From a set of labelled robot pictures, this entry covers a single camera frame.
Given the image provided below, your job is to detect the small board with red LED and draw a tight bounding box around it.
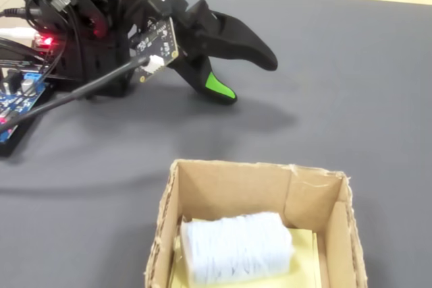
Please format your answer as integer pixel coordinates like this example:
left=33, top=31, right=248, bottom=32
left=32, top=33, right=63, bottom=56

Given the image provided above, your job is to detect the brown cardboard box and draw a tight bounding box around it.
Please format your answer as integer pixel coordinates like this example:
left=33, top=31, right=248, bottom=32
left=144, top=158, right=369, bottom=288

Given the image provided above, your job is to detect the yellow sticky note pad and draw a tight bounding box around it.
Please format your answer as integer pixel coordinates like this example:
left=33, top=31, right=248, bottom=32
left=170, top=227, right=320, bottom=288

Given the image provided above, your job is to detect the thick black camera cable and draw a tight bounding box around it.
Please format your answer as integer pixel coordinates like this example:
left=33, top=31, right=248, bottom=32
left=0, top=57, right=150, bottom=134

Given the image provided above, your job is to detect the black board base plate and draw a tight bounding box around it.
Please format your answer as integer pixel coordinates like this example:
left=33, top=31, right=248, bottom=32
left=0, top=82, right=57, bottom=158

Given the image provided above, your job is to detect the thin black plug cable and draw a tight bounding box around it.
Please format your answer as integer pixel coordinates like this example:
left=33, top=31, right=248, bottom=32
left=0, top=6, right=31, bottom=19

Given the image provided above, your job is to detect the blue controller circuit board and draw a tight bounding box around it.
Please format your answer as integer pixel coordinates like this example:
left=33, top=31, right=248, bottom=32
left=0, top=60, right=48, bottom=144

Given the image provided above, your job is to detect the camera circuit board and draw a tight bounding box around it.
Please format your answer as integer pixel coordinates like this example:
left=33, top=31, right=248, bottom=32
left=130, top=17, right=186, bottom=84

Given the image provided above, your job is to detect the light blue yarn-wrapped block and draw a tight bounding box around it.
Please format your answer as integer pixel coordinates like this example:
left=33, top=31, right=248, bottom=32
left=180, top=211, right=294, bottom=286

